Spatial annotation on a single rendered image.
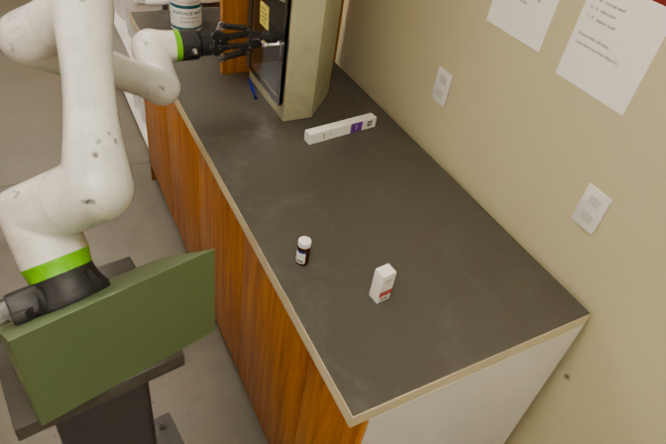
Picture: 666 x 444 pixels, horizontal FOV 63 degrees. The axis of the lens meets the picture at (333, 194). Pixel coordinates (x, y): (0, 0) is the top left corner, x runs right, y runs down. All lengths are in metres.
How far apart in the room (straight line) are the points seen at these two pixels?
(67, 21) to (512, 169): 1.18
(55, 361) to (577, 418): 1.36
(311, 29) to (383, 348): 1.01
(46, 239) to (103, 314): 0.21
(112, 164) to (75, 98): 0.15
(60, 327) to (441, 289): 0.87
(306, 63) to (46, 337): 1.18
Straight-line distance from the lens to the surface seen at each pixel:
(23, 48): 1.36
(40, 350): 1.03
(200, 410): 2.24
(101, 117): 1.12
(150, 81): 1.60
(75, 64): 1.18
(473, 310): 1.41
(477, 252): 1.57
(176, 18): 2.48
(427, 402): 1.33
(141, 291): 1.04
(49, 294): 1.17
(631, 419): 1.67
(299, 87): 1.87
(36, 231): 1.16
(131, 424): 1.48
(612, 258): 1.51
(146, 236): 2.83
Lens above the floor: 1.95
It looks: 39 degrees down
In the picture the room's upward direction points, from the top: 10 degrees clockwise
